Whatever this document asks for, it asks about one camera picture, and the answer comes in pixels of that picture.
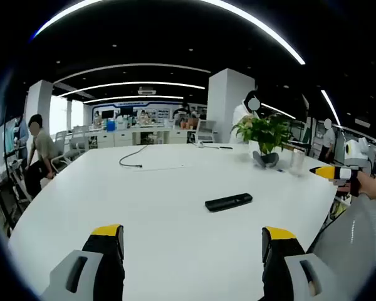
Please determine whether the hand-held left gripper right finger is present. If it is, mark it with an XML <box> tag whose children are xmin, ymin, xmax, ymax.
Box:
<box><xmin>259</xmin><ymin>226</ymin><xmax>347</xmax><ymax>301</ymax></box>

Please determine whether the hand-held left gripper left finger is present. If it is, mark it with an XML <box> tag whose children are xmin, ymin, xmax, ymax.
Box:
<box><xmin>39</xmin><ymin>223</ymin><xmax>126</xmax><ymax>301</ymax></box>

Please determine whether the black remote control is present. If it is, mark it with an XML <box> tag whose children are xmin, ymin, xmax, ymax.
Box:
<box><xmin>204</xmin><ymin>193</ymin><xmax>254</xmax><ymax>213</ymax></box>

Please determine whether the clear glass cup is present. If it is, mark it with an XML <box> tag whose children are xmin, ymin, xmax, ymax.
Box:
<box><xmin>288</xmin><ymin>149</ymin><xmax>306</xmax><ymax>177</ymax></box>

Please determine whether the ceiling light strip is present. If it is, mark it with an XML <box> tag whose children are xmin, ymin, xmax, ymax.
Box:
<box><xmin>320</xmin><ymin>90</ymin><xmax>342</xmax><ymax>127</ymax></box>
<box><xmin>53</xmin><ymin>63</ymin><xmax>212</xmax><ymax>84</ymax></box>
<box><xmin>33</xmin><ymin>0</ymin><xmax>306</xmax><ymax>66</ymax></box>
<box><xmin>58</xmin><ymin>81</ymin><xmax>206</xmax><ymax>98</ymax></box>
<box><xmin>82</xmin><ymin>95</ymin><xmax>176</xmax><ymax>105</ymax></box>

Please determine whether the grey cloth object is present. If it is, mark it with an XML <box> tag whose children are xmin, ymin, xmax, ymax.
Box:
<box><xmin>252</xmin><ymin>150</ymin><xmax>280</xmax><ymax>169</ymax></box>

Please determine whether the green potted plant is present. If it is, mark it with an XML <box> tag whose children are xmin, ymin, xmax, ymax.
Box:
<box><xmin>231</xmin><ymin>113</ymin><xmax>295</xmax><ymax>157</ymax></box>

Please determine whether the grey mesh office chair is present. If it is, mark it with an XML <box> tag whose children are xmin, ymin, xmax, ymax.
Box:
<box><xmin>306</xmin><ymin>193</ymin><xmax>376</xmax><ymax>301</ymax></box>

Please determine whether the white office chair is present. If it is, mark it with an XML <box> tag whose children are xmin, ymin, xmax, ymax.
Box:
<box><xmin>195</xmin><ymin>119</ymin><xmax>218</xmax><ymax>144</ymax></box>
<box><xmin>51</xmin><ymin>130</ymin><xmax>73</xmax><ymax>172</ymax></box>

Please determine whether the row of white desks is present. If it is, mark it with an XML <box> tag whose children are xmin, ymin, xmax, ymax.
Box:
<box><xmin>93</xmin><ymin>124</ymin><xmax>189</xmax><ymax>149</ymax></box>

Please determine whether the white pillar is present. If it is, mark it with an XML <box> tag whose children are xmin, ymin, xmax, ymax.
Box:
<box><xmin>25</xmin><ymin>79</ymin><xmax>55</xmax><ymax>139</ymax></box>
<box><xmin>206</xmin><ymin>68</ymin><xmax>256</xmax><ymax>145</ymax></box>

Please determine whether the black cable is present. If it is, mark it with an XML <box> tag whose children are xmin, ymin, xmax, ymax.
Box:
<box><xmin>118</xmin><ymin>144</ymin><xmax>149</xmax><ymax>169</ymax></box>

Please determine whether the blue wall display board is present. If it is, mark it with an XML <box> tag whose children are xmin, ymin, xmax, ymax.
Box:
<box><xmin>91</xmin><ymin>100</ymin><xmax>189</xmax><ymax>127</ymax></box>

